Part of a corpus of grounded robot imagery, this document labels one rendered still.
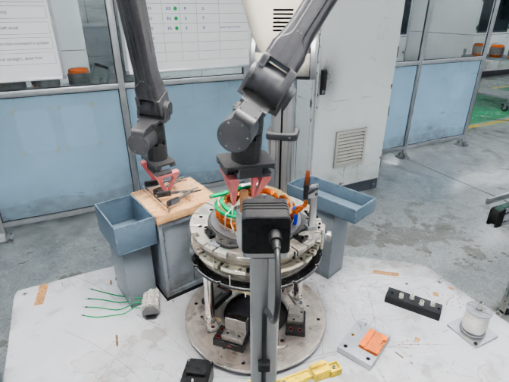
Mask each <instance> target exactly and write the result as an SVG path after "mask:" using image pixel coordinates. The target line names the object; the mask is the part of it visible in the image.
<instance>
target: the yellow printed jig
mask: <svg viewBox="0 0 509 382"><path fill-rule="evenodd" d="M341 373H342V367H341V365H340V364H339V363H338V362H337V360H335V361H333V362H329V363H328V362H326V361H325V360H321V361H319V362H315V363H313V364H311V365H310V366H309V368H308V369H305V370H303V371H299V372H297V373H294V374H290V375H289V376H286V377H282V378H280V379H278V380H276V382H306V381H309V380H312V379H313V380H314V382H318V381H320V380H323V379H325V378H328V377H331V378H332V377H335V376H337V375H340V374H341Z"/></svg>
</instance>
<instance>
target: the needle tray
mask: <svg viewBox="0 0 509 382"><path fill-rule="evenodd" d="M310 178H311V182H310V185H311V184H315V183H318V184H319V188H318V197H317V216H318V218H320V219H321V221H322V224H325V233H327V231H331V232H332V233H331V235H332V236H331V240H330V242H328V241H326V238H324V241H323V249H322V259H321V262H320V264H319V266H318V267H317V270H316V271H315V272H316V273H318V274H319V275H321V276H323V277H325V278H326V279H329V278H331V276H333V275H334V274H335V273H337V272H338V271H339V270H341V269H342V262H343V255H344V249H345V238H346V231H347V225H348V222H350V223H352V224H356V223H357V222H359V221H361V220H362V219H364V218H365V217H366V216H368V215H369V214H371V213H372V212H374V209H375V204H376V198H375V197H372V196H369V195H366V194H364V193H360V192H358V191H355V190H352V189H349V188H347V187H344V186H340V185H338V184H335V183H332V182H329V181H327V180H323V179H320V178H318V177H315V176H312V175H310ZM304 179H305V176H303V177H301V178H299V179H297V180H294V181H292V182H291V183H287V195H288V196H291V197H294V198H296V199H299V200H301V201H304V200H303V188H304Z"/></svg>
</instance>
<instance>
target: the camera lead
mask: <svg viewBox="0 0 509 382"><path fill-rule="evenodd" d="M268 235H269V244H270V246H271V247H272V248H273V251H274V255H275V303H274V311H273V314H272V312H271V310H270V309H268V308H266V309H265V310H264V313H263V321H262V359H258V372H261V382H266V372H270V360H269V359H267V317H268V319H269V321H270V323H271V324H276V323H277V321H278V319H279V312H280V306H281V255H280V249H281V246H282V245H283V237H282V232H281V231H280V230H278V229H272V230H271V231H270V232H269V234H268Z"/></svg>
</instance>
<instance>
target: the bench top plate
mask: <svg viewBox="0 0 509 382"><path fill-rule="evenodd" d="M373 270H377V271H388V272H394V273H399V276H389V275H383V274H374V273H373ZM303 282H304V283H306V284H307V285H308V286H309V287H310V288H311V289H312V290H313V291H314V292H315V293H316V294H317V295H318V296H319V298H320V300H321V302H322V303H323V306H324V308H325V312H326V330H325V334H324V336H323V339H322V340H321V342H320V345H319V346H318V347H317V348H316V349H315V350H314V352H313V353H312V354H310V355H309V356H308V357H307V358H306V359H305V360H303V361H302V362H299V363H298V364H297V365H294V366H292V367H290V368H287V369H284V370H281V371H277V372H276V379H277V380H278V379H280V378H282V377H286V376H289V375H290V374H294V373H297V372H299V371H303V370H305V369H308V368H309V366H310V365H311V364H313V363H315V362H319V361H321V360H325V361H326V362H328V363H329V362H333V361H335V360H337V362H338V363H339V364H340V365H341V367H342V373H341V374H340V375H337V376H335V377H332V378H331V377H328V378H325V379H323V380H320V381H318V382H509V323H507V322H506V321H505V320H503V319H502V318H500V317H498V316H497V315H496V314H495V313H493V316H492V317H491V318H490V320H489V324H488V326H487V327H488V328H489V329H490V330H492V331H493V332H495V333H496V334H497V335H498V338H496V339H494V340H492V341H490V342H489V343H487V344H485V345H483V346H481V347H479V348H477V349H476V348H474V347H472V346H471V345H470V344H469V343H468V342H467V341H466V340H464V339H463V338H462V337H460V336H459V335H458V334H456V333H455V332H454V331H453V330H452V329H451V328H449V327H448V326H447V324H448V323H449V322H452V321H454V320H456V319H458V318H460V317H463V316H464V312H465V310H466V303H467V302H469V301H476V300H474V299H473V298H471V297H470V296H468V295H467V294H466V293H464V292H462V291H461V290H459V289H458V288H457V287H455V286H454V285H452V284H451V283H449V282H448V281H447V280H445V279H444V278H442V277H440V276H439V275H438V274H437V273H435V272H434V271H432V270H430V269H429V268H428V267H426V266H424V265H419V264H410V263H404V262H397V261H384V260H378V259H371V258H358V257H351V256H343V262H342V269H341V270H339V271H338V272H337V273H335V274H334V275H333V276H331V278H329V279H326V278H325V277H323V276H321V275H319V274H318V273H316V272H314V273H313V274H312V275H311V276H310V277H308V278H307V279H305V280H303ZM318 284H319V285H318ZM324 284H326V285H324ZM201 287H202V286H200V287H198V288H196V289H194V290H192V291H189V292H187V293H185V294H182V295H181V296H178V297H176V298H174V299H171V300H170V301H167V300H166V299H165V298H164V296H163V295H162V293H161V292H160V290H159V293H160V301H161V303H160V305H159V309H160V313H159V315H158V316H157V318H156V319H154V320H148V321H147V320H146V319H145V316H144V317H143V313H142V305H139V306H137V307H141V308H134V309H132V310H130V309H131V307H130V306H129V307H127V306H128V305H129V303H128V302H125V301H126V299H125V297H122V296H123V294H122V292H121V291H120V289H119V288H118V285H117V278H116V274H115V270H114V266H113V267H109V268H104V269H101V270H97V271H92V272H89V273H85V274H81V275H77V276H74V277H69V278H65V279H62V280H56V281H53V282H50V283H48V289H47V292H46V295H45V300H44V302H43V304H42V305H34V303H35V301H36V297H37V293H38V290H39V285H38V286H33V287H30V288H26V289H24V290H20V291H17V292H16V293H15V295H14V302H13V308H12V315H11V326H10V331H9V338H8V348H7V355H6V361H5V372H4V377H3V382H180V380H181V377H182V375H183V371H184V368H185V366H186V362H187V360H188V359H190V358H193V359H206V358H205V357H203V356H202V355H201V354H200V353H199V352H198V351H197V350H196V349H195V347H194V346H193V345H192V343H191V342H190V340H189V338H188V335H187V332H186V325H185V316H186V309H187V306H188V304H189V302H190V300H191V298H192V297H193V296H194V294H195V293H196V292H197V291H198V290H199V289H200V288H201ZM389 287H391V288H394V289H397V290H400V291H403V292H406V293H410V294H414V295H415V296H419V297H421V298H424V299H428V300H430V301H435V302H437V303H439V304H442V305H443V306H442V312H441V316H440V319H439V321H437V320H434V319H431V318H428V317H425V316H423V315H419V314H417V313H414V312H411V311H408V310H406V309H403V308H400V307H398V306H395V305H392V304H389V303H387V302H384V300H385V296H386V293H387V291H388V288H389ZM447 287H453V288H454V290H451V289H449V288H447ZM89 288H90V289H89ZM427 288H428V289H427ZM91 289H94V290H91ZM95 290H99V291H102V292H106V293H101V292H99V291H95ZM432 292H436V293H438V294H439V296H433V294H432ZM107 293H111V294H115V295H119V296H114V295H110V294H107ZM452 295H453V296H452ZM460 297H461V298H460ZM86 298H87V299H86ZM88 298H91V299H88ZM97 299H106V300H111V301H115V302H109V301H104V300H97ZM117 302H124V303H117ZM459 303H460V304H459ZM446 304H447V305H446ZM83 306H84V307H83ZM86 306H90V307H102V308H86ZM124 307H127V308H124ZM460 307H461V308H460ZM103 308H111V309H120V308H124V309H121V310H116V311H115V310H108V309H103ZM129 310H130V311H129ZM336 310H337V311H338V312H337V311H336ZM127 311H129V312H127ZM125 312H127V313H126V314H124V315H117V314H123V313H125ZM82 315H88V316H107V315H115V316H110V317H103V318H91V317H86V316H82ZM358 319H359V320H361V321H363V322H365V323H367V324H369V325H371V326H373V327H375V328H377V329H379V330H381V331H383V332H385V333H387V334H389V335H391V336H390V340H389V342H388V343H387V345H386V347H385V349H384V350H383V352H382V353H381V355H380V356H379V358H378V359H377V361H376V363H375V365H374V366H373V367H372V369H371V371H369V370H367V369H366V368H364V367H362V366H361V365H359V364H357V363H356V362H353V361H352V360H351V359H348V358H346V357H345V356H343V355H342V354H340V353H338V352H337V346H338V345H339V344H340V343H341V342H342V340H343V339H344V337H345V336H346V334H347V333H348V332H349V331H350V329H351V328H352V327H353V326H354V324H355V323H356V321H357V320H358ZM415 337H418V338H420V341H419V342H416V341H414V339H415ZM399 344H400V345H399ZM406 347H407V348H406ZM411 355H412V356H411ZM341 358H342V362H341ZM206 360H207V359H206ZM411 363H412V364H411ZM178 373H179V374H180V375H179V374H178ZM180 376H181V377H180ZM250 379H251V374H246V373H240V372H236V371H231V370H227V369H225V368H222V367H220V366H218V365H215V364H214V379H213V382H239V380H240V382H248V380H250Z"/></svg>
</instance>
